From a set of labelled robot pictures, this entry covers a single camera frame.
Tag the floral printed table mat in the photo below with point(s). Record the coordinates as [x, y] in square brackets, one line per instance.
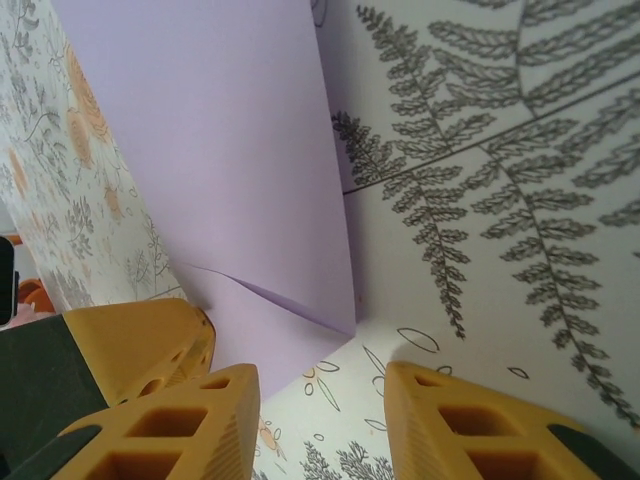
[500, 250]

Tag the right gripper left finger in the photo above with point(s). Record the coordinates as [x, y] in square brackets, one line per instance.
[200, 440]

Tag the pink plush doll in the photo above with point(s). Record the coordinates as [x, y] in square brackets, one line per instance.
[25, 316]

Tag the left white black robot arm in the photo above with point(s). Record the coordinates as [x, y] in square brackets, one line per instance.
[6, 280]

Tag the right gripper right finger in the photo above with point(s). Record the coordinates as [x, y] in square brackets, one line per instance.
[475, 440]

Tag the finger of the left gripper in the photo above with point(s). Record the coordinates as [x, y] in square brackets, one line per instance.
[135, 340]

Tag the purple cloth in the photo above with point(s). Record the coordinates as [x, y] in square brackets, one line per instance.
[225, 150]

